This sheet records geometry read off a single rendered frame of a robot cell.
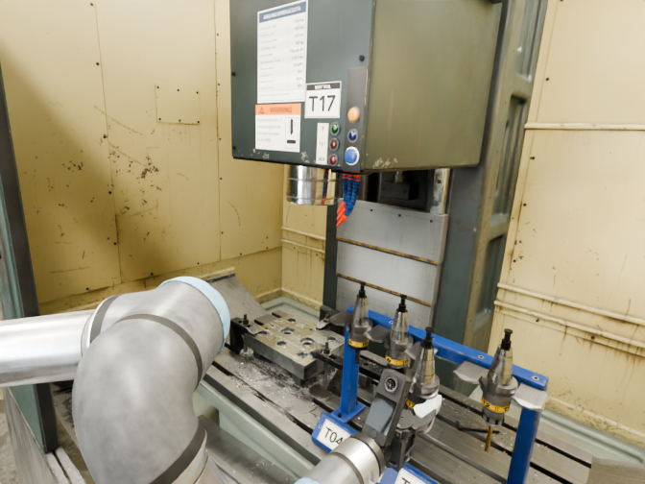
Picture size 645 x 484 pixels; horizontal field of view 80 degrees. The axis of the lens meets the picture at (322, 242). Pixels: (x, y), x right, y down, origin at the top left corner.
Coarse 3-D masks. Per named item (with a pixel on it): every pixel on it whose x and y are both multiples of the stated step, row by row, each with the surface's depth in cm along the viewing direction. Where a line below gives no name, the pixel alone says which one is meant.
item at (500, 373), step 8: (496, 352) 72; (504, 352) 71; (512, 352) 71; (496, 360) 72; (504, 360) 71; (512, 360) 71; (496, 368) 72; (504, 368) 71; (512, 368) 71; (488, 376) 74; (496, 376) 72; (504, 376) 71; (512, 376) 72; (504, 384) 71
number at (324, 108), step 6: (318, 96) 82; (324, 96) 80; (330, 96) 79; (336, 96) 78; (318, 102) 82; (324, 102) 81; (330, 102) 80; (336, 102) 79; (318, 108) 82; (324, 108) 81; (330, 108) 80; (336, 108) 79
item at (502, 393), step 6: (486, 372) 76; (486, 378) 73; (480, 384) 75; (486, 384) 73; (492, 384) 72; (516, 384) 72; (486, 390) 73; (492, 390) 72; (498, 390) 71; (504, 390) 71; (510, 390) 71; (498, 396) 71; (504, 396) 71; (510, 396) 71
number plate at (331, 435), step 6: (324, 426) 98; (330, 426) 97; (336, 426) 97; (324, 432) 97; (330, 432) 97; (336, 432) 96; (342, 432) 95; (318, 438) 97; (324, 438) 97; (330, 438) 96; (336, 438) 95; (342, 438) 95; (324, 444) 96; (330, 444) 95; (336, 444) 95
